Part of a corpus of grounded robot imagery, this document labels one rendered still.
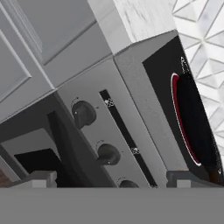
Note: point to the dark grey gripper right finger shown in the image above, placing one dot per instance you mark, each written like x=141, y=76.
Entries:
x=178, y=178

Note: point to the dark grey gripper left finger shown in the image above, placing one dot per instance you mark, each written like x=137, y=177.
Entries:
x=43, y=178

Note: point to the black stove knob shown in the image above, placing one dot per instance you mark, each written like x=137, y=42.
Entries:
x=84, y=113
x=128, y=184
x=108, y=154

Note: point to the grey stove with black hob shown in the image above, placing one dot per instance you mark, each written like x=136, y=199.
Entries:
x=137, y=96

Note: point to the black frying pan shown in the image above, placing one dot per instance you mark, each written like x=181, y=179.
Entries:
x=195, y=122

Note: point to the grey cupboard door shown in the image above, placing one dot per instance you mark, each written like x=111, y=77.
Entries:
x=14, y=70

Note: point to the grey drawer front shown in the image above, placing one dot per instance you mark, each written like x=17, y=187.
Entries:
x=67, y=35

